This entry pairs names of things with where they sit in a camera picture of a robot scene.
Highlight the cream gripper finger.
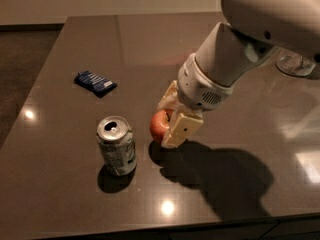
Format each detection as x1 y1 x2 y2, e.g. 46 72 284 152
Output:
161 107 203 149
157 80 178 110

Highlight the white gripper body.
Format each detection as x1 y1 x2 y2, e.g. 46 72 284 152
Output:
177 53 233 111

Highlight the red yellow apple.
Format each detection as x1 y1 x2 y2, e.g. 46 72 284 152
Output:
149 109 173 144

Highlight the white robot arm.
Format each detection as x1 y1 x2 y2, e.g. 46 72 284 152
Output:
150 0 320 148

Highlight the green white 7up can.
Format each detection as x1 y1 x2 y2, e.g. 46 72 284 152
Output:
96 116 137 176

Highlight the blue snack bag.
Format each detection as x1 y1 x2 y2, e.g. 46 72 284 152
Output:
74 71 117 97

